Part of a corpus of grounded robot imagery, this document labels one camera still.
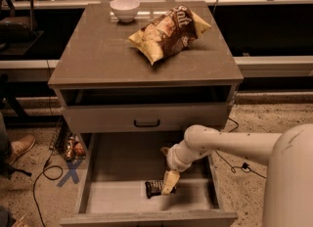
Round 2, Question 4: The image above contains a wire basket with snacks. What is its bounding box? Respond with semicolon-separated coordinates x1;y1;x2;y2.
49;117;86;161

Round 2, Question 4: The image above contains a black floor cable left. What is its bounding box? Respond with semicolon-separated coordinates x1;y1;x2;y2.
31;61;65;227

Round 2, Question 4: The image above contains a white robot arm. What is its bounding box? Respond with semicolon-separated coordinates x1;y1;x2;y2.
161;124;313;227

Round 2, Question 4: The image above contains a grey drawer cabinet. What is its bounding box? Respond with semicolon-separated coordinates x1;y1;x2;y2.
47;1;245;227

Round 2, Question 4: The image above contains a closed grey top drawer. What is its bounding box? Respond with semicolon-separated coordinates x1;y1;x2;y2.
62;103;230;134

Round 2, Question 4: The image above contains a white ceramic bowl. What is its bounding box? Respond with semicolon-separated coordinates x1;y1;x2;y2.
110;0;140;23

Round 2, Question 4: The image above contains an open grey middle drawer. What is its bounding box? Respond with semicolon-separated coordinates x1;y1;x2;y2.
60;131;238;227

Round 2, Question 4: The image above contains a yellow brown chip bag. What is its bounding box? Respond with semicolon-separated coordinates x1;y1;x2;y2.
128;5;211;65

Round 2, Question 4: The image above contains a black floor cable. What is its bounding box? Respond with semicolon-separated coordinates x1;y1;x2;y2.
214;116;268;180
31;61;65;227

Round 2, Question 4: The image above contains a dark rxbar chocolate bar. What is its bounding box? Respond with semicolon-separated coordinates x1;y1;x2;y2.
145;179;163;199

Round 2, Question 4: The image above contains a tan shoe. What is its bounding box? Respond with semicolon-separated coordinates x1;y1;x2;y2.
5;135;35;165

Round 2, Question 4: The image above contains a black floor cable right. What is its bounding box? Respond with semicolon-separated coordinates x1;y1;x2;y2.
214;116;268;180

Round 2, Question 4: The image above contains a dark chair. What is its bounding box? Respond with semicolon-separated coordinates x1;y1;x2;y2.
0;0;44;59

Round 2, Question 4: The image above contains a black drawer handle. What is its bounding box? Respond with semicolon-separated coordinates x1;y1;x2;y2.
133;119;160;128

